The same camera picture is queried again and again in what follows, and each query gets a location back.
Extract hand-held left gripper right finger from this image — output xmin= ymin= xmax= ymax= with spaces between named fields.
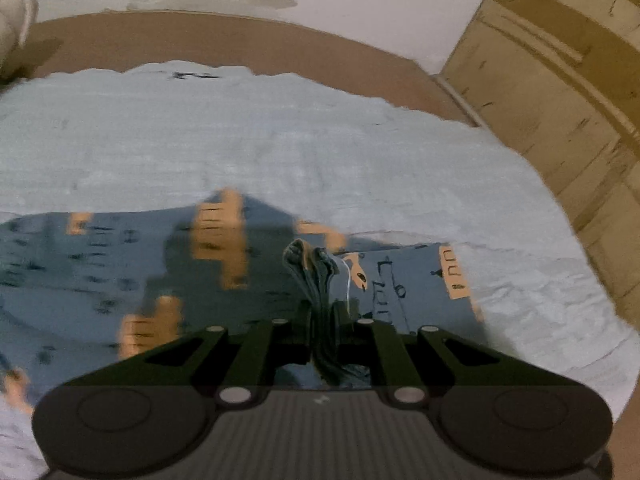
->
xmin=336 ymin=317 xmax=587 ymax=407

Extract rolled cream quilt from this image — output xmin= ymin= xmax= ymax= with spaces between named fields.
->
xmin=0 ymin=0 xmax=41 ymax=83

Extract light blue deer print blanket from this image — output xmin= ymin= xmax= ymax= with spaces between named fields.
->
xmin=0 ymin=60 xmax=627 ymax=480

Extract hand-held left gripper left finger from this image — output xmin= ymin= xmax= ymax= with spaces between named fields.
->
xmin=60 ymin=317 xmax=313 ymax=407

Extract plywood wall panel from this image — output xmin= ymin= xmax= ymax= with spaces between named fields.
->
xmin=434 ymin=0 xmax=640 ymax=333

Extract blue pants with orange cars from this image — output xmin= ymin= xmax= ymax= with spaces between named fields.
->
xmin=0 ymin=187 xmax=487 ymax=413

